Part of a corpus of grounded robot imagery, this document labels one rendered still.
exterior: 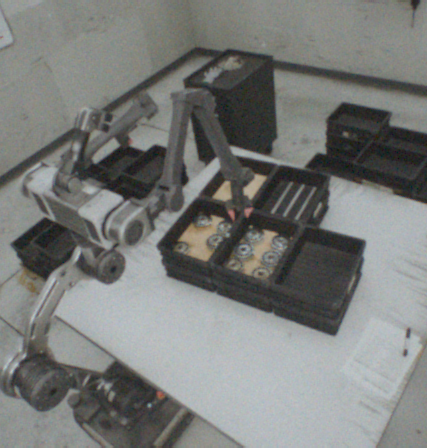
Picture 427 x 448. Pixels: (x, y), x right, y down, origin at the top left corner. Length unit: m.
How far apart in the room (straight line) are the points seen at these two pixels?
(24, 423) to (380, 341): 2.04
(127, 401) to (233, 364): 0.62
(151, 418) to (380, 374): 1.15
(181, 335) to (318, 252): 0.74
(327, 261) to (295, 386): 0.59
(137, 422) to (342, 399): 1.07
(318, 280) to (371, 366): 0.42
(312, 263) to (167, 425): 1.07
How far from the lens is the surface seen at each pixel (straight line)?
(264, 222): 2.32
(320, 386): 1.99
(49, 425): 3.01
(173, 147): 1.64
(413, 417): 2.77
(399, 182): 3.14
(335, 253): 2.24
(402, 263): 2.41
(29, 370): 1.98
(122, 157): 3.95
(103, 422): 2.60
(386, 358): 2.08
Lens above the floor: 2.47
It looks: 43 degrees down
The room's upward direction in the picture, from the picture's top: 11 degrees counter-clockwise
